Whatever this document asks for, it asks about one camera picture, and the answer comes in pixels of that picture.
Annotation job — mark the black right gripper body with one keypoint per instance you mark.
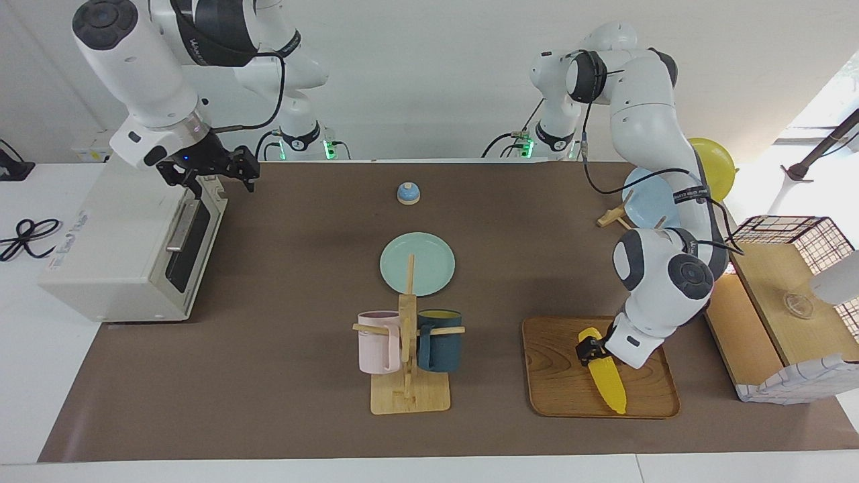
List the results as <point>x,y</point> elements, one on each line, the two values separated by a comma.
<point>200,155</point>

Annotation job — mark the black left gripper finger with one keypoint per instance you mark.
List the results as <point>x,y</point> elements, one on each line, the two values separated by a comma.
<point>584,352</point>

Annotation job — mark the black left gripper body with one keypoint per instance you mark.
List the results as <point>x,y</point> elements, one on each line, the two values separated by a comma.
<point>602,343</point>

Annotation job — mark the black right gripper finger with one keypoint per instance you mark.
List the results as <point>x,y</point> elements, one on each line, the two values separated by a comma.
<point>246,165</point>
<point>194,184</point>

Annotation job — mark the yellow corn cob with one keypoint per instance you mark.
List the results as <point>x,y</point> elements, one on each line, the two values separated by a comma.
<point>609,386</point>

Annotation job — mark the mint green plate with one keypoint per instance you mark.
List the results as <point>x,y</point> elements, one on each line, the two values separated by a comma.
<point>429,258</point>

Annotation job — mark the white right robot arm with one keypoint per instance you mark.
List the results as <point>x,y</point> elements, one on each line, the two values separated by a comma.
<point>131,60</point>

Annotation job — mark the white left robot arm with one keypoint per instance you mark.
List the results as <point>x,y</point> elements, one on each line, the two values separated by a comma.
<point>651,134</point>

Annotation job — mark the cream toaster oven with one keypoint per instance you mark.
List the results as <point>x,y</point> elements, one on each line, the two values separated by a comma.
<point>111,241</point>

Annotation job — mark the wooden serving tray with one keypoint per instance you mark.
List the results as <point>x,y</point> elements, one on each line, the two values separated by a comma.
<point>557,365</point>

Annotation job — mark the white power strip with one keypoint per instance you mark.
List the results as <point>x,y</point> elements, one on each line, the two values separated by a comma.
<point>92,155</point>

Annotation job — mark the wooden plate rack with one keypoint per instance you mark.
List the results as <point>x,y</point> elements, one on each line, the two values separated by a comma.
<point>612,216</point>

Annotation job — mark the dark blue mug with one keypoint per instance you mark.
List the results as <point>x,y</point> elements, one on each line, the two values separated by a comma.
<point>439,349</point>

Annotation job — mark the light blue plate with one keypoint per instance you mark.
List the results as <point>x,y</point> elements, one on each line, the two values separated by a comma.
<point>647,204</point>

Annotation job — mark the small blue lid with knob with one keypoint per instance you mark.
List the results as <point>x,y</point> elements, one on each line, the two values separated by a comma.
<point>408,193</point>

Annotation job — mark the wooden mug rack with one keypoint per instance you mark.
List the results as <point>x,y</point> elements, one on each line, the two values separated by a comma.
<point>407,396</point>

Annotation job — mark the small clear glass dish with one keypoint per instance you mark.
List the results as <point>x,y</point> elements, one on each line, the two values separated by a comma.
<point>798,306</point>

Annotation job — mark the brown table mat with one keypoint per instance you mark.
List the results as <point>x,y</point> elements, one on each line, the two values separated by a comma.
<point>268,376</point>

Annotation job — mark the pink mug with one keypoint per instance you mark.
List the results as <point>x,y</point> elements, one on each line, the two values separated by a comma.
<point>376,345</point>

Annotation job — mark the yellow plate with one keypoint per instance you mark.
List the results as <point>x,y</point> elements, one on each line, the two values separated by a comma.
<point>717,164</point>

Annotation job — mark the white rounded device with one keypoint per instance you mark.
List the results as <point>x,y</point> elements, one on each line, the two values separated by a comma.
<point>837,280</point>

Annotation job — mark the dark tripod stand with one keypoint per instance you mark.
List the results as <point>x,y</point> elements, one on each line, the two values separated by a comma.
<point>822,147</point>

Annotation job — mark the black clamp mount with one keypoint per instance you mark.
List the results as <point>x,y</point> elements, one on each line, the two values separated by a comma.
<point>12,168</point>

